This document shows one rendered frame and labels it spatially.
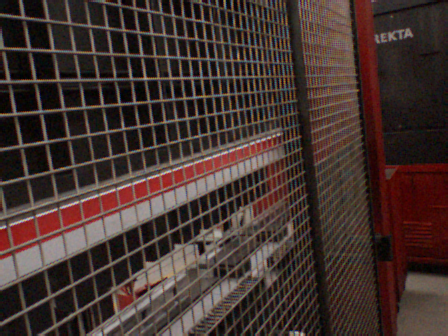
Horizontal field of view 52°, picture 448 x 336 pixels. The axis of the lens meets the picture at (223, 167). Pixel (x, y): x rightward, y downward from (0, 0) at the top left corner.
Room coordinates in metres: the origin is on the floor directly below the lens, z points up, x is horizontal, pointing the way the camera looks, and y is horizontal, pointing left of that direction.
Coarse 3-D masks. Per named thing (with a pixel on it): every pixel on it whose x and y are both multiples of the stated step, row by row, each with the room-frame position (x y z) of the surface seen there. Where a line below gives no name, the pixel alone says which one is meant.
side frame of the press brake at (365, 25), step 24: (312, 0) 2.81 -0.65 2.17; (336, 0) 2.74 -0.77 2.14; (360, 0) 2.68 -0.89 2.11; (312, 24) 2.81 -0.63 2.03; (336, 24) 2.75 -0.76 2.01; (360, 24) 2.68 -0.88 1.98; (360, 48) 2.69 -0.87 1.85; (312, 96) 2.83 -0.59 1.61; (312, 144) 2.85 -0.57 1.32; (384, 168) 2.86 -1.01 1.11; (384, 192) 2.80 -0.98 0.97; (384, 216) 2.74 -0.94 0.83; (384, 264) 2.67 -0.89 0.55; (336, 288) 2.82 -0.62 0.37; (360, 288) 2.75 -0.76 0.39; (384, 288) 2.68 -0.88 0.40; (384, 312) 2.68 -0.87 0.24
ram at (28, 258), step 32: (224, 160) 2.18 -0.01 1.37; (256, 160) 2.51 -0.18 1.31; (128, 192) 1.55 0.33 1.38; (192, 192) 1.90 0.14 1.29; (32, 224) 1.20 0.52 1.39; (64, 224) 1.29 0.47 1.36; (96, 224) 1.40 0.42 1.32; (128, 224) 1.53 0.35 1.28; (0, 256) 1.10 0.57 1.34; (32, 256) 1.18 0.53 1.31
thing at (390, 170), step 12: (396, 168) 3.37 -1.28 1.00; (396, 180) 3.28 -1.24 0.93; (396, 192) 3.24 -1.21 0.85; (396, 204) 3.20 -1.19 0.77; (396, 216) 3.16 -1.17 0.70; (396, 228) 3.12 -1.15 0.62; (396, 240) 3.08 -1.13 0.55; (396, 252) 3.04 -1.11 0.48; (396, 264) 3.02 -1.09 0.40; (396, 276) 3.02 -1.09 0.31; (396, 288) 3.03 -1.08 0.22; (396, 300) 3.03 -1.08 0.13
